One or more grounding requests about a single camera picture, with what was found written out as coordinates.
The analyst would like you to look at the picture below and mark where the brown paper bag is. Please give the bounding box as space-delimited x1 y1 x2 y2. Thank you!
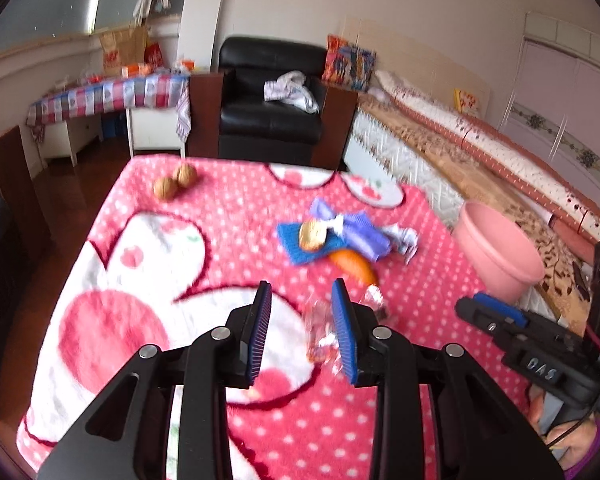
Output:
99 25 150 73

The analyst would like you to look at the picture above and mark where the bed with brown floral sheet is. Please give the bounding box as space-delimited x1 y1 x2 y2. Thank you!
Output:
342 15 600 341

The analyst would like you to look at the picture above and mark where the pink dotted blanket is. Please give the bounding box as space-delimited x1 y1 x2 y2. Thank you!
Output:
17 156 536 480

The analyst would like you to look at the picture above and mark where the white sliding-door wardrobe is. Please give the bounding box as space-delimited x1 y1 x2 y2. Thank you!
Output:
500 10 600 216

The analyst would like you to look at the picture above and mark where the white crumpled cloth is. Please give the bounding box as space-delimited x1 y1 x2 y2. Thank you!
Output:
263 71 321 113

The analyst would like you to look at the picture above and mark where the blue storage box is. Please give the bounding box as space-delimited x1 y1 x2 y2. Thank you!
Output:
102 112 128 138

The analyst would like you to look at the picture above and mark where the white and red floral quilt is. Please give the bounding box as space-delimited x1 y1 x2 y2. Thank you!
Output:
375 70 600 241

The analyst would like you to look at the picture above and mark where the blue foam net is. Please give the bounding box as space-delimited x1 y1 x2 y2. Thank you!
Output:
277 220 351 266

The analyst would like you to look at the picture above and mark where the colourful patterned cushion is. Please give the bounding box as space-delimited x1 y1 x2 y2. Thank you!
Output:
322 35 377 92

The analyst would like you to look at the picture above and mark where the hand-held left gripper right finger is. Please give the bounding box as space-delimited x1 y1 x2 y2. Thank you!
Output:
330 277 565 480

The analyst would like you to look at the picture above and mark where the white desk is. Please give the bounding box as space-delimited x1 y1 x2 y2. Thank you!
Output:
42 105 186 166

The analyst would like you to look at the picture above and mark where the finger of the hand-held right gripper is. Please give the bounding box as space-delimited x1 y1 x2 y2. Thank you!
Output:
455 292 529 347

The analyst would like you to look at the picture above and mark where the orange plastic wrapper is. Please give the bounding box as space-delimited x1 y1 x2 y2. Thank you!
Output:
328 249 379 287

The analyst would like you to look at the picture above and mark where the black phone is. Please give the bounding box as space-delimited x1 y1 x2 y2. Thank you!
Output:
573 261 592 304

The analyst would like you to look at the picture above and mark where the yellow cushion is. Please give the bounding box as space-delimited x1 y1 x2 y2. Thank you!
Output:
454 88 481 116

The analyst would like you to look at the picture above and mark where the pink plastic bin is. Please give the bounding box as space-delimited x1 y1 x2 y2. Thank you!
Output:
451 201 546 306

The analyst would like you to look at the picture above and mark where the clear shiny wrapper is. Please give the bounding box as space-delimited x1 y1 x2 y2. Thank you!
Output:
302 285 388 376

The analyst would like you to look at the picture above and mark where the pale round walnut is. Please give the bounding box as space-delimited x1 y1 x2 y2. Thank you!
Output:
299 219 328 252

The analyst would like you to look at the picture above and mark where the white paper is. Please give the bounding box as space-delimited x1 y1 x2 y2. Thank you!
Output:
384 225 420 266

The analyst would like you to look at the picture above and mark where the purple foam net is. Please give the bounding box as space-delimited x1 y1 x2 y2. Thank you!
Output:
310 197 392 263

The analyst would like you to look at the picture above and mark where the plaid tablecloth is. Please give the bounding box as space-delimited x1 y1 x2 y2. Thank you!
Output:
26 72 191 141

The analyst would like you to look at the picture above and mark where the black leather armchair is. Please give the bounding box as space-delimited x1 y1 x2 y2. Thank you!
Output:
189 35 358 173

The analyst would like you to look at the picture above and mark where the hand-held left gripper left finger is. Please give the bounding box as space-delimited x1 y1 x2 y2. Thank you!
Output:
37 281 273 480

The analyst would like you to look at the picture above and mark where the person's right hand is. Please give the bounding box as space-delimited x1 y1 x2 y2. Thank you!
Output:
530 390 600 467

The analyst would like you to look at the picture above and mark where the brown walnut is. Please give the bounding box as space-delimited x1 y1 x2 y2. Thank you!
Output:
153 177 179 202
173 164 199 189

